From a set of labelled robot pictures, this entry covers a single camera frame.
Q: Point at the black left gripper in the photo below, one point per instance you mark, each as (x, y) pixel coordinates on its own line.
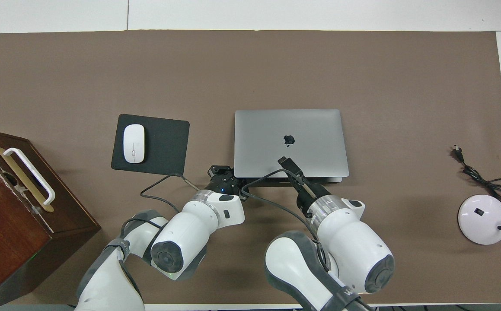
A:
(224, 185)

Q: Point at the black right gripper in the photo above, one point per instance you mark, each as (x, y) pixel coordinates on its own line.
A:
(308, 194)

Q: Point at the silver laptop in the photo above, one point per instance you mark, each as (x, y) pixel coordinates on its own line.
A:
(289, 125)

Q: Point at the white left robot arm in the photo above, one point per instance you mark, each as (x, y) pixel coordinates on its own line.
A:
(194, 229)

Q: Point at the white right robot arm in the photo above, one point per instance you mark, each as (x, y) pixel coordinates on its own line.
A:
(349, 246)

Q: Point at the black mouse pad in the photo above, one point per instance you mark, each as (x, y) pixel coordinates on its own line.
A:
(166, 147)

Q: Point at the white computer mouse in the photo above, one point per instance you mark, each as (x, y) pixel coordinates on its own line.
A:
(134, 143)

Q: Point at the brown table mat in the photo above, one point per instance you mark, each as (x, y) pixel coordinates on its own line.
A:
(250, 69)

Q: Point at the white desk lamp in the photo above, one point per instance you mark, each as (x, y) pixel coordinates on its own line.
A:
(481, 218)

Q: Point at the dark brown wooden box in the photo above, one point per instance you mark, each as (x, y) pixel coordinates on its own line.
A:
(4, 224)

